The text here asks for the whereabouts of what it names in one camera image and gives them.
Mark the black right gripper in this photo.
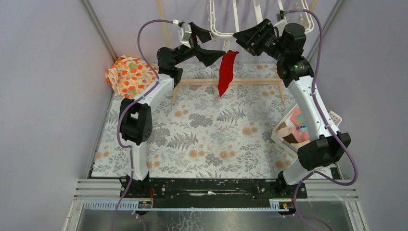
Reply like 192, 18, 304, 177
232, 19, 286, 62

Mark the red sock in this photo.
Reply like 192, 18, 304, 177
217, 50, 239, 97

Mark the white clip sock hanger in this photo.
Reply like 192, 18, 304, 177
207, 0, 318, 51

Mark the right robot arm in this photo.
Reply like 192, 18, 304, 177
233, 19, 351, 198

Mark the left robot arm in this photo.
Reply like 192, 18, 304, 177
116, 20, 225, 198

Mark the wooden drying rack stand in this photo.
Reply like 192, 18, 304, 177
154, 0, 319, 106

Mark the floral patterned table mat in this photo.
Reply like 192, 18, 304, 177
90, 62, 319, 179

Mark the orange floral cloth bundle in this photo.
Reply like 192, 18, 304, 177
105, 55, 158, 99

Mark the pink green patterned sock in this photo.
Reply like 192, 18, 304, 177
290, 108, 306, 127

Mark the beige sock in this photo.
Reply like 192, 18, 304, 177
277, 123, 310, 150

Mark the pink blue lettered sock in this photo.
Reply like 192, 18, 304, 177
292, 125, 309, 143

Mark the brown ribbed sock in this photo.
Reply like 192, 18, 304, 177
283, 134, 298, 144

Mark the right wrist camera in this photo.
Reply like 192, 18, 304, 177
274, 10, 287, 32

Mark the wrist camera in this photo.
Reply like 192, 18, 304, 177
274, 10, 287, 32
178, 22, 192, 48

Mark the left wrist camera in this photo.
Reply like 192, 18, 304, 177
178, 22, 192, 48

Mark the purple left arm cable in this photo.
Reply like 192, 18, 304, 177
110, 19, 179, 231

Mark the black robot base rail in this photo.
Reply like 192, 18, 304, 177
120, 177, 307, 207

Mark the white slotted cable duct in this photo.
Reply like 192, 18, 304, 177
83, 200, 294, 212

